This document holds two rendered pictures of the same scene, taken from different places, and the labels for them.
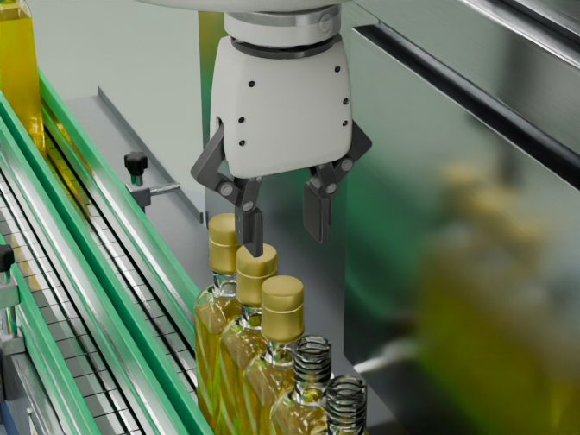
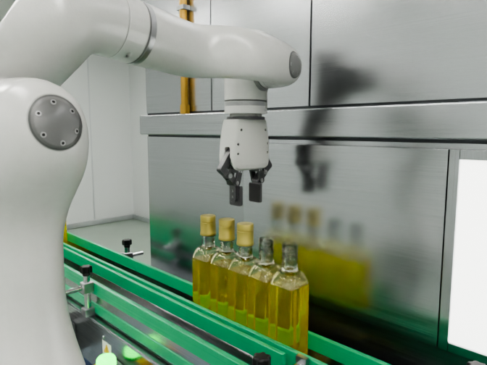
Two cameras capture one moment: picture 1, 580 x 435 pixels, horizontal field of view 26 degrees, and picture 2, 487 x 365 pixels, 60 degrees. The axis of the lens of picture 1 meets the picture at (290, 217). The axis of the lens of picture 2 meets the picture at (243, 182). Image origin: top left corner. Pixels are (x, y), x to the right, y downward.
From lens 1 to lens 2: 0.47 m
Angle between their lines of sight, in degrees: 29
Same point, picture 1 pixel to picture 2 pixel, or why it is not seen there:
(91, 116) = not seen: hidden behind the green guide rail
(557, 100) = (351, 122)
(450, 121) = (300, 152)
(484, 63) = (313, 126)
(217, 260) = (205, 230)
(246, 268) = (225, 224)
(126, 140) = not seen: hidden behind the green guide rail
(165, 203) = not seen: hidden behind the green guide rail
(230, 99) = (233, 136)
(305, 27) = (261, 106)
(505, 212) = (332, 173)
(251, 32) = (242, 108)
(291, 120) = (253, 146)
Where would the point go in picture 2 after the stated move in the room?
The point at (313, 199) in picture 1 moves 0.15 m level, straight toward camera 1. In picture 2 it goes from (255, 185) to (287, 196)
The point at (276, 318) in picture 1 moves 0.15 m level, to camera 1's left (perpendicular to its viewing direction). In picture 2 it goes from (246, 235) to (171, 242)
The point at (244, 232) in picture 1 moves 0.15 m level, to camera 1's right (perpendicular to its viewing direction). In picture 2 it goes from (235, 195) to (304, 191)
